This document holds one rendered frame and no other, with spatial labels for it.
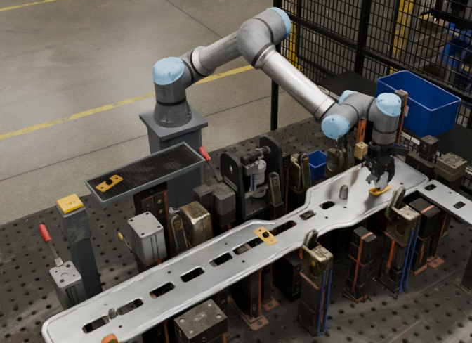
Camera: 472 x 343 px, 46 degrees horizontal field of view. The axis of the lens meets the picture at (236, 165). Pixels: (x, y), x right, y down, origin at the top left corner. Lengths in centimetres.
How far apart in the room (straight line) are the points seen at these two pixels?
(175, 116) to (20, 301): 86
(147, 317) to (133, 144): 262
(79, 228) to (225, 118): 268
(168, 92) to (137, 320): 88
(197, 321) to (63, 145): 287
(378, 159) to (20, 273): 136
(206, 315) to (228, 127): 279
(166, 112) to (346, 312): 97
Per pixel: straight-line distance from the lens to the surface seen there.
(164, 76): 205
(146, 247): 168
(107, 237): 228
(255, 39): 177
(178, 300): 161
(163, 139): 209
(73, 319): 163
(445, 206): 200
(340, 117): 170
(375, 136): 183
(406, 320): 200
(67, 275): 166
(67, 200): 175
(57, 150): 417
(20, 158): 418
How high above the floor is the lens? 222
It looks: 36 degrees down
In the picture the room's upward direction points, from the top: 1 degrees counter-clockwise
